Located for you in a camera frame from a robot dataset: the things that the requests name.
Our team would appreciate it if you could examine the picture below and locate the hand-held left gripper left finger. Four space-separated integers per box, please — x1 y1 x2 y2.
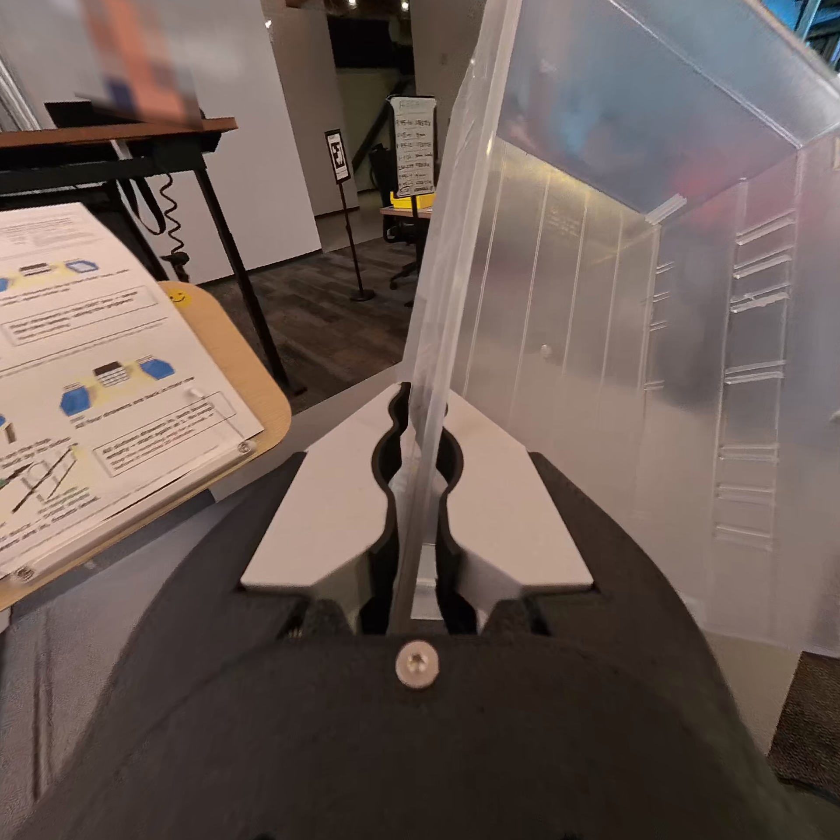
241 382 413 621

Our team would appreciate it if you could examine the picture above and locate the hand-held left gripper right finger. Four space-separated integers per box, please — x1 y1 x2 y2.
433 387 595 621

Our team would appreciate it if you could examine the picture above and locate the large clear plastic drawer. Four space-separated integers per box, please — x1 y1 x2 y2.
387 0 840 657

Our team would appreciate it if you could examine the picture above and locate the white instruction sheet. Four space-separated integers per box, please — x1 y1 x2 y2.
0 202 265 580

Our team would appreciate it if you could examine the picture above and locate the black office chair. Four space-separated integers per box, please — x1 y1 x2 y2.
367 144 424 291

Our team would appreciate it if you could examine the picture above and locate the sign stand with tag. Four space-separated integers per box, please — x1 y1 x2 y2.
325 129 376 303

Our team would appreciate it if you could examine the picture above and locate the small whiteboard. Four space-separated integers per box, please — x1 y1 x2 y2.
388 95 439 199

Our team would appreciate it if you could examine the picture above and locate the black-framed wooden desk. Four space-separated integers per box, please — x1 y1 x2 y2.
0 98 308 398

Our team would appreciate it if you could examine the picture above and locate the black coiled cable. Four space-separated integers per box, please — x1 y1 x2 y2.
134 172 193 284

